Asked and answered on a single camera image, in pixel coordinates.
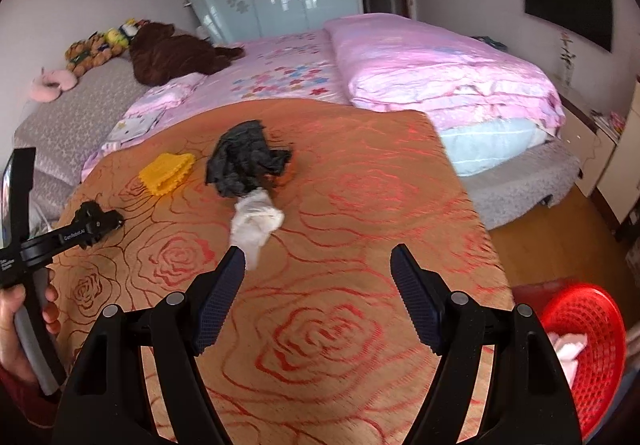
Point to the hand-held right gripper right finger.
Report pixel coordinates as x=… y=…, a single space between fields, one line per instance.
x=417 y=305

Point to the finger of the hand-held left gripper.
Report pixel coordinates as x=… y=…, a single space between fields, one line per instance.
x=102 y=219

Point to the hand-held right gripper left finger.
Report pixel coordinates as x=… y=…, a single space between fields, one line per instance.
x=220 y=300

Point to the large yellow foam net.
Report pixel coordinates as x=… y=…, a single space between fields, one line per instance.
x=165 y=172

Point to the translucent white plastic bag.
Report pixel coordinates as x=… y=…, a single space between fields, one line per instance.
x=252 y=222

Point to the white tissue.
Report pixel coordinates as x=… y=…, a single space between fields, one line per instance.
x=567 y=345

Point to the red plastic basket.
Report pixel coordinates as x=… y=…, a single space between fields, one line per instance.
x=595 y=325

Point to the person's left forearm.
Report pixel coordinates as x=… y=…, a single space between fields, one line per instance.
x=20 y=405

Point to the person's left hand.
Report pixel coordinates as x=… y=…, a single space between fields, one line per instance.
x=10 y=350

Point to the star print cloth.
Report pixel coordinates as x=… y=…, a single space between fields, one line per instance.
x=135 y=125

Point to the orange rose patterned blanket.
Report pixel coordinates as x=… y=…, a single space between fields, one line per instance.
x=350 y=205

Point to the pink plush toy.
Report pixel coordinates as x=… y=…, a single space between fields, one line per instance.
x=50 y=85

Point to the pink pillow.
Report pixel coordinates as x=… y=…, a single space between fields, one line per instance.
x=160 y=97

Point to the black plastic bag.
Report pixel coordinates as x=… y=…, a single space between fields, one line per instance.
x=240 y=160

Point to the light blue mattress pad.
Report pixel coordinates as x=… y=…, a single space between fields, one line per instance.
x=490 y=145

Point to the large brown teddy bear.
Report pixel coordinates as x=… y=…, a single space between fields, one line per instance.
x=170 y=55

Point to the yellow green plush toy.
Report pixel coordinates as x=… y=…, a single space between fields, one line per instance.
x=114 y=36

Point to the low white cabinet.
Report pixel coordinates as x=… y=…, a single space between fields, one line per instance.
x=580 y=145

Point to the pink floral bed sheet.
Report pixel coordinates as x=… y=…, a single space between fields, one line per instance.
x=280 y=70

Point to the pink quilt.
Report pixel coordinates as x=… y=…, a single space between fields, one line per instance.
x=425 y=65

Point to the beige drawer cabinet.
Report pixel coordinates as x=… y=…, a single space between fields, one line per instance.
x=625 y=175

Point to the pink patterned box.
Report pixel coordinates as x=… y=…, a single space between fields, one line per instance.
x=615 y=121

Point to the dark blue clothing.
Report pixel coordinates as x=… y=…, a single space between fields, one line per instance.
x=490 y=42

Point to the grey padded bed frame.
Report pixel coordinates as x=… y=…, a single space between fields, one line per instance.
x=75 y=115

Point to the black wall television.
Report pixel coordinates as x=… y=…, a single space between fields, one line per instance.
x=570 y=5

